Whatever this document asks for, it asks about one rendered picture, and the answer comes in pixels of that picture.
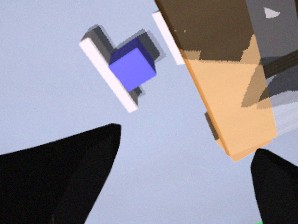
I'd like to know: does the long wooden box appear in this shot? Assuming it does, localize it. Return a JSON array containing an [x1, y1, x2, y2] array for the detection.
[[80, 0, 298, 156]]

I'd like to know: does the dark blue block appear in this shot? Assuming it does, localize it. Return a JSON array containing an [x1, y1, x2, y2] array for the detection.
[[109, 36, 156, 91]]

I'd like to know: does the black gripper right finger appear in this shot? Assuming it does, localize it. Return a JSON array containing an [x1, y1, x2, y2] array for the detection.
[[250, 148, 298, 224]]

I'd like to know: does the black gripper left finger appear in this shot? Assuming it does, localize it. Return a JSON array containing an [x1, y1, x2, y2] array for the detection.
[[0, 123, 121, 224]]

